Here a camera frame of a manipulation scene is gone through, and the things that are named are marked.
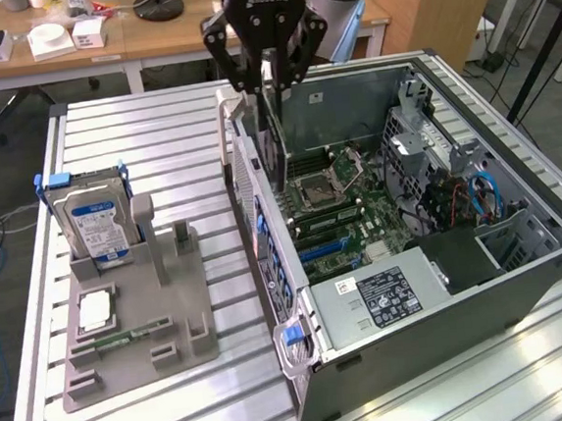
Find silver chipset heat sink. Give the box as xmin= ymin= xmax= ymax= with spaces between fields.
xmin=362 ymin=239 xmax=392 ymax=264

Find wooden desk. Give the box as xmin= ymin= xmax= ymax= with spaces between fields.
xmin=0 ymin=0 xmax=396 ymax=106

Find blue data wire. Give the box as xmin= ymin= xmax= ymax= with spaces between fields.
xmin=464 ymin=167 xmax=509 ymax=229

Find black slanted pole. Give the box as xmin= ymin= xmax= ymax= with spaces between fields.
xmin=494 ymin=0 xmax=562 ymax=126

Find metal socket cover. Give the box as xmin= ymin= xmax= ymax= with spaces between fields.
xmin=327 ymin=143 xmax=366 ymax=187

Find long black expansion slot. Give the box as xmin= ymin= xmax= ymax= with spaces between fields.
xmin=293 ymin=228 xmax=348 ymax=252

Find black lamp base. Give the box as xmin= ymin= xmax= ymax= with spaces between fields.
xmin=131 ymin=0 xmax=187 ymax=25

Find grey power supply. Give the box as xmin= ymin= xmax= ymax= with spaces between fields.
xmin=297 ymin=244 xmax=460 ymax=368

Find black plastic shroud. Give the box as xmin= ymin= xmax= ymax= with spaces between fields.
xmin=403 ymin=223 xmax=509 ymax=302

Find hard disk with blue carrier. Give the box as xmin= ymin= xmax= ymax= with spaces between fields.
xmin=30 ymin=159 xmax=139 ymax=272

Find CPU socket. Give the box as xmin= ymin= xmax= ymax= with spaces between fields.
xmin=290 ymin=169 xmax=338 ymax=210

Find dark grey PC case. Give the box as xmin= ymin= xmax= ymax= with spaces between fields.
xmin=212 ymin=37 xmax=562 ymax=421

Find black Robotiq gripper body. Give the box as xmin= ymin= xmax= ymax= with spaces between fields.
xmin=223 ymin=0 xmax=311 ymax=57

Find grey parts rack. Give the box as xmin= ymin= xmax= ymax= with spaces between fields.
xmin=45 ymin=189 xmax=226 ymax=416

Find green RAM stick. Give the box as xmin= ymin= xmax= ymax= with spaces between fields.
xmin=300 ymin=207 xmax=366 ymax=237
xmin=69 ymin=319 xmax=172 ymax=361

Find white box on desk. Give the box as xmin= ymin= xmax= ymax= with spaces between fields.
xmin=25 ymin=20 xmax=77 ymax=64

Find green motherboard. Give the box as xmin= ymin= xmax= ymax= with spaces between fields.
xmin=255 ymin=132 xmax=426 ymax=291

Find silver CPU chip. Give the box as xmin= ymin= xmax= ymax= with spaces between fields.
xmin=76 ymin=289 xmax=120 ymax=333

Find blue case latch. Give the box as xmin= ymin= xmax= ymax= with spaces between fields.
xmin=281 ymin=324 xmax=308 ymax=353

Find blue expansion slot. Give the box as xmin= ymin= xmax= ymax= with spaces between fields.
xmin=296 ymin=237 xmax=354 ymax=265

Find metal disk bay cage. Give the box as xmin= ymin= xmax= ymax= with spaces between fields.
xmin=470 ymin=203 xmax=558 ymax=277
xmin=378 ymin=100 xmax=461 ymax=202

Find small white box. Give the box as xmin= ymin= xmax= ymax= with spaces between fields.
xmin=70 ymin=16 xmax=110 ymax=51

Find wooden cabinet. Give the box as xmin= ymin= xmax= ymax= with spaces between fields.
xmin=363 ymin=0 xmax=515 ymax=74

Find Nvidia GPU card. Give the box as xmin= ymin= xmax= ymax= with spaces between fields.
xmin=246 ymin=47 xmax=294 ymax=197

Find black office chair base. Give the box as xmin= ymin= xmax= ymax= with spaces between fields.
xmin=0 ymin=84 xmax=62 ymax=146

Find thin metal locking lever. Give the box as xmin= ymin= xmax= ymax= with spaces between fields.
xmin=288 ymin=138 xmax=300 ymax=184

